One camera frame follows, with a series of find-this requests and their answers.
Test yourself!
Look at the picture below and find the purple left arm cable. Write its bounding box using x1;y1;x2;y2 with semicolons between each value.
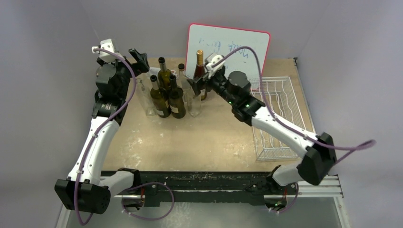
73;47;137;226

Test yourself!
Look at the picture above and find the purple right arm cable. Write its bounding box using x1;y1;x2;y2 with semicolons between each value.
211;46;376;164

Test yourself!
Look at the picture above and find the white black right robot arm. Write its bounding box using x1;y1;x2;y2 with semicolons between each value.
187;70;336;193

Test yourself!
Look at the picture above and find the white wire wine rack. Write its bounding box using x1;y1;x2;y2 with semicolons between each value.
250;76;315;162

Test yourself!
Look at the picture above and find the white ruler set package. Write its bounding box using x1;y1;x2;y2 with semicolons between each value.
149;67;161;76

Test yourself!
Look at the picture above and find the pink framed whiteboard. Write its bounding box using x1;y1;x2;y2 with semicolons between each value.
185;23;270;90

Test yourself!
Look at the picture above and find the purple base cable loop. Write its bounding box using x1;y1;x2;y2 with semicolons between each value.
121;180;175;221

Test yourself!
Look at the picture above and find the olive bottle silver cap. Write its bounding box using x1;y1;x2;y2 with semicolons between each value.
157;57;172;91
150;75;171;118

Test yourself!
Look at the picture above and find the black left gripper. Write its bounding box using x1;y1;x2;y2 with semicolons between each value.
97;49;148;99

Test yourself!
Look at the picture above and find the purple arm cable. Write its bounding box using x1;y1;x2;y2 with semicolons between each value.
73;47;137;226
211;46;376;164

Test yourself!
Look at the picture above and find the brown wine bottle gold cap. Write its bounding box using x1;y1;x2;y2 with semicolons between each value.
193;49;207;101

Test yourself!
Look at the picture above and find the dark green bottle black cap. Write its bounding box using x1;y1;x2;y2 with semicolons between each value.
169;75;186;119

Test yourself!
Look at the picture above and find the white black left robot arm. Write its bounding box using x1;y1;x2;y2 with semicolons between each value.
54;46;150;214

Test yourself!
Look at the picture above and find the clear glass bottle black cap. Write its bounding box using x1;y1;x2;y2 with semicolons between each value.
178;63;192;110

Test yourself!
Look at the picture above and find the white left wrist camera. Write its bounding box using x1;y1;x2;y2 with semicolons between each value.
92;38;120;63

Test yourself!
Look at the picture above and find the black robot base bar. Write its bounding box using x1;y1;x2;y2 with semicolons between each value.
119;171;297;208

